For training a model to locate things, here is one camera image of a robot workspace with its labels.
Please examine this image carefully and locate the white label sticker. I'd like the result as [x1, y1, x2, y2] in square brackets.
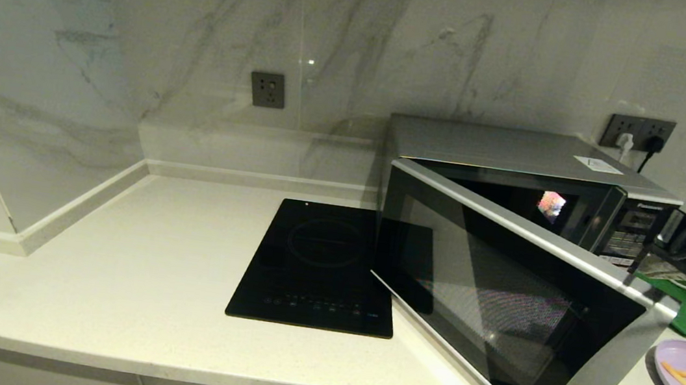
[572, 155, 626, 175]

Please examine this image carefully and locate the black induction cooktop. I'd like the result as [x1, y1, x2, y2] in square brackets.
[223, 192, 409, 340]

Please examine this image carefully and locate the black power cable with plug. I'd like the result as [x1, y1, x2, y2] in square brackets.
[637, 132, 667, 176]

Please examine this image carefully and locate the white power cable with plug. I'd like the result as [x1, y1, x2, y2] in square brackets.
[600, 132, 686, 298]

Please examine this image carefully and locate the grey double wall socket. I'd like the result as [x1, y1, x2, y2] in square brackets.
[599, 112, 678, 155]

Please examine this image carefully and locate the grey single wall socket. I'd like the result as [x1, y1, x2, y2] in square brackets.
[247, 69, 288, 109]

